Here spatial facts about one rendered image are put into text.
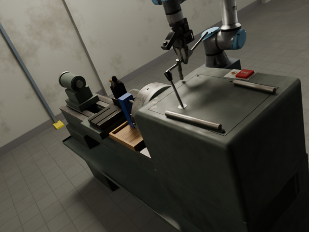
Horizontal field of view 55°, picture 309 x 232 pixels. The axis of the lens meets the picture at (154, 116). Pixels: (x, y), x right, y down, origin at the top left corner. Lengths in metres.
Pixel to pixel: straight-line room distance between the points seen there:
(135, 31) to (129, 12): 0.32
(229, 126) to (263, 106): 0.16
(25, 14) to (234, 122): 3.77
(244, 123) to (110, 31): 4.01
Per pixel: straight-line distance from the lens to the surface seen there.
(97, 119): 2.14
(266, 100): 1.22
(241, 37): 1.82
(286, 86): 1.29
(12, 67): 4.54
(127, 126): 2.07
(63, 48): 4.67
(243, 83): 1.33
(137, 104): 1.60
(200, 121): 1.14
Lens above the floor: 1.90
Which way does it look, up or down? 29 degrees down
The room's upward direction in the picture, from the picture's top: 21 degrees counter-clockwise
